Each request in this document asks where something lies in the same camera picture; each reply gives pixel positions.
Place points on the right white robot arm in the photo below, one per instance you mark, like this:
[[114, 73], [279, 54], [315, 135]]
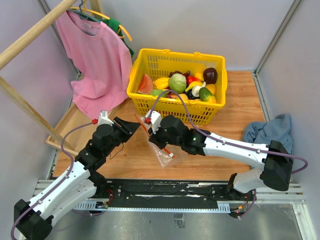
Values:
[[271, 165]]

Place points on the yellow bell pepper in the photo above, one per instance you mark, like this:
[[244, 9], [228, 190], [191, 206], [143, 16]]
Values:
[[162, 83]]

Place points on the white mushroom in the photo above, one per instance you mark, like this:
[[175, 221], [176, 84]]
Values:
[[196, 89]]

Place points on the yellow plastic basket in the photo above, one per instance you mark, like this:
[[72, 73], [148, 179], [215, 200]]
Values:
[[158, 63]]

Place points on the green orange mango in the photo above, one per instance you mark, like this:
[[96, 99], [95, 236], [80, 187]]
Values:
[[205, 95]]

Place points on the green garment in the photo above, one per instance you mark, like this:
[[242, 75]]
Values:
[[115, 26]]

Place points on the wooden clothes rack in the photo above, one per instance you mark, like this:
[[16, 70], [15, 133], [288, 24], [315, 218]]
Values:
[[41, 73]]

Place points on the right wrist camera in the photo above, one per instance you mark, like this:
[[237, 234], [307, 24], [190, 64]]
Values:
[[154, 118]]

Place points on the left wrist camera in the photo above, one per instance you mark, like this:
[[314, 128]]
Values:
[[103, 118]]

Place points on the dark red apple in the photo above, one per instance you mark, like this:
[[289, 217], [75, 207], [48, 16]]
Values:
[[210, 75]]

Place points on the yellow clothes hanger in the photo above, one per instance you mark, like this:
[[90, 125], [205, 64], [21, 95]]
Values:
[[95, 16]]

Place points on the green guava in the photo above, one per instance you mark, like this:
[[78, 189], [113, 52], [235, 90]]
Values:
[[158, 92]]

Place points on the red chili pepper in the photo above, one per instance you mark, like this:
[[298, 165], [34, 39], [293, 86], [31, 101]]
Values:
[[191, 79]]

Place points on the green cabbage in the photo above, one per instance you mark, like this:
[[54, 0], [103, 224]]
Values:
[[178, 83]]

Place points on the dark grapes bunch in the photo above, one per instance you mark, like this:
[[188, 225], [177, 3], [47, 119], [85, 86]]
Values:
[[174, 72]]

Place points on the watermelon slice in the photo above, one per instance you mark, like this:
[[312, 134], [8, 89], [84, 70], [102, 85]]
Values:
[[146, 85]]

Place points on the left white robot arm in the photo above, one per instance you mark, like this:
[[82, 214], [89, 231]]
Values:
[[36, 217]]

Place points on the blue cloth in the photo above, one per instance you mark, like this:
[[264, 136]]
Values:
[[278, 129]]

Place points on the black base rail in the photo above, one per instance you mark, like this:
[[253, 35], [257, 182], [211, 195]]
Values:
[[146, 194]]

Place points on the pink t-shirt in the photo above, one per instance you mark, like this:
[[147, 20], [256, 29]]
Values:
[[103, 58]]

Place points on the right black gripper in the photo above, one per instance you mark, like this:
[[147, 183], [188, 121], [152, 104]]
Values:
[[153, 138]]

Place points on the yellow banana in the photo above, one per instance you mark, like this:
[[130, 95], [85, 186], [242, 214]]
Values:
[[193, 84]]

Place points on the peach fruit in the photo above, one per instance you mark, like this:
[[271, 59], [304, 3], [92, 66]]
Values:
[[183, 97]]

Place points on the yellow lemon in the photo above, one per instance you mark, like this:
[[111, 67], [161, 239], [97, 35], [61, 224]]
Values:
[[211, 88]]

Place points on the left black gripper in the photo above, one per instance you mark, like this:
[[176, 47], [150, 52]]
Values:
[[127, 128]]

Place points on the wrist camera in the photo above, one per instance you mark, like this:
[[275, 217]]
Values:
[[154, 118], [103, 118]]

